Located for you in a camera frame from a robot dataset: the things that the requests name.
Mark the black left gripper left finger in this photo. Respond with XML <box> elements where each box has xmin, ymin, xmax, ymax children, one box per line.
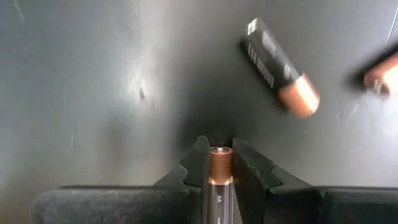
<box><xmin>30</xmin><ymin>135</ymin><xmax>211</xmax><ymax>224</ymax></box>

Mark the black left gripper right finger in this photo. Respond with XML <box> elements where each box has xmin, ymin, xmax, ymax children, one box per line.
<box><xmin>231</xmin><ymin>137</ymin><xmax>398</xmax><ymax>224</ymax></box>

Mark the copper-top black AA battery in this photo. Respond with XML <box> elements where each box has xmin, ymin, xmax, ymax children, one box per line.
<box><xmin>206</xmin><ymin>146</ymin><xmax>243</xmax><ymax>224</ymax></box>
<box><xmin>238</xmin><ymin>17</ymin><xmax>322</xmax><ymax>119</ymax></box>
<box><xmin>348</xmin><ymin>43</ymin><xmax>398</xmax><ymax>99</ymax></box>

